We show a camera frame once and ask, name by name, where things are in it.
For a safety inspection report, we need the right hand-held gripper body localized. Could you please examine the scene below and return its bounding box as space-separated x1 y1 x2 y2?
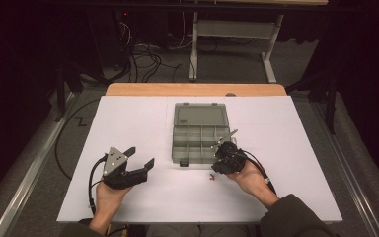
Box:
210 129 248 176

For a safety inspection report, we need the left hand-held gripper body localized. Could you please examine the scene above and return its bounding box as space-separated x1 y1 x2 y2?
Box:
103 146 148 191

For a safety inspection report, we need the grey transparent compartment box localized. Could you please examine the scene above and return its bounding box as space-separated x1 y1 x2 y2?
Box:
171 102 235 167

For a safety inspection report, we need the person's right hand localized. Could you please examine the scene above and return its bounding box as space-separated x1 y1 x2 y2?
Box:
226 160 276 202

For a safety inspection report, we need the person's left hand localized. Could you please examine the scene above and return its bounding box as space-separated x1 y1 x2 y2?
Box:
90 180 134 226

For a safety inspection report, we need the white board table cover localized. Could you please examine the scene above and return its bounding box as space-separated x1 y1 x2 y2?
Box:
56 95 343 225

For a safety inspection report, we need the person's lap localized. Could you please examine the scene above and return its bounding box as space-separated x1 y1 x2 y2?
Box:
145 224 262 237

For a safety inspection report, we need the black metal stand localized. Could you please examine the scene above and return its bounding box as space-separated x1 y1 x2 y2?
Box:
54 60 84 123
285 70 340 135

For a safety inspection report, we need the left hand-held gripper cable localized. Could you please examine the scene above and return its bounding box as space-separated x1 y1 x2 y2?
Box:
88 153 109 215

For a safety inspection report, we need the hand-held gripper cable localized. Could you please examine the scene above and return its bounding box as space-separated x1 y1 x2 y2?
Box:
88 153 109 215
241 149 278 196

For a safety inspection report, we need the right hand-held gripper cable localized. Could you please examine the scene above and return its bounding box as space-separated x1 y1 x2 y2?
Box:
241 149 278 196

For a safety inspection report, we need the black floor cable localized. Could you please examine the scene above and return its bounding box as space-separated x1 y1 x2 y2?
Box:
53 98 102 182

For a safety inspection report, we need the aluminium floor rail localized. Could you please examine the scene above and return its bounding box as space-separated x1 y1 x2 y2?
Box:
0 92 76 237
310 101 379 237

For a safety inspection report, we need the tangle of floor cables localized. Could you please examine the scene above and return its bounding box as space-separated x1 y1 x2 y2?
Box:
113 19 184 84

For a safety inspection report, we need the white metal desk frame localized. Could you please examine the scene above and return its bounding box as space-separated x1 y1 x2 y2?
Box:
189 11 284 84

